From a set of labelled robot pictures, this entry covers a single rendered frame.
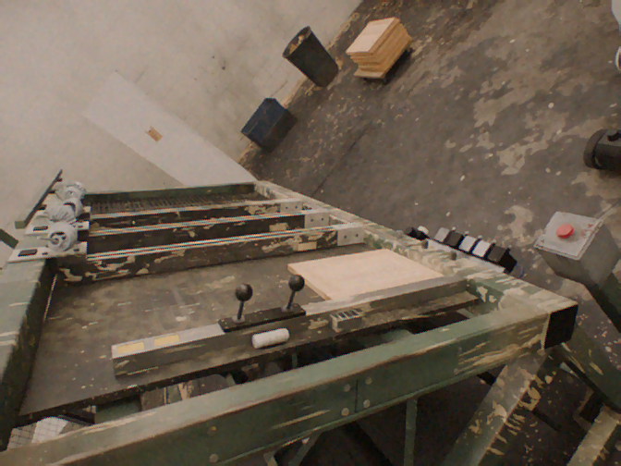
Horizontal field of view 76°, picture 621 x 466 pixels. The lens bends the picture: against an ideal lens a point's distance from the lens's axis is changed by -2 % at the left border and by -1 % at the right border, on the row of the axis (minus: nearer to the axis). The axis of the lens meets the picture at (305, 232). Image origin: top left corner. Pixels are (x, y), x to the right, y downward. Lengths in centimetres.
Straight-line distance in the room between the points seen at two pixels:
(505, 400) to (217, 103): 577
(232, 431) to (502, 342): 63
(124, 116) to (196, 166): 94
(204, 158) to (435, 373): 441
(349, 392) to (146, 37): 587
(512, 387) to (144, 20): 593
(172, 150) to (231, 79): 188
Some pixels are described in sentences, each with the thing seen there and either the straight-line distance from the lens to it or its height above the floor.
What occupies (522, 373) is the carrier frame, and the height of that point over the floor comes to 79.
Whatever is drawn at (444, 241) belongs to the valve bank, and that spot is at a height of 75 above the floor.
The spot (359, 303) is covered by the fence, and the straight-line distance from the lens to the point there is 104.
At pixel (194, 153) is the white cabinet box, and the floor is 88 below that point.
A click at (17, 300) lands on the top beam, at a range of 108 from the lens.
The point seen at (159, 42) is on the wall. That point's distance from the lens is 631.
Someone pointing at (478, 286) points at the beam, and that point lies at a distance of 126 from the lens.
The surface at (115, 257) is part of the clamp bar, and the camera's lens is 136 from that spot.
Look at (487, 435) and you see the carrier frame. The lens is 124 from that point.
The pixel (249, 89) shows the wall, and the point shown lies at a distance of 649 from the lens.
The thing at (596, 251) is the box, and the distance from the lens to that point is 122.
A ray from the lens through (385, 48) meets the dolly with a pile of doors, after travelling 446.
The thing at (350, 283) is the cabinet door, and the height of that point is 112.
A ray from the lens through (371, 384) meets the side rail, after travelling 81.
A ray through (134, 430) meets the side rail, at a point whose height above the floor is 163.
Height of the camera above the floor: 190
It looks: 31 degrees down
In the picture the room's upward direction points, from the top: 53 degrees counter-clockwise
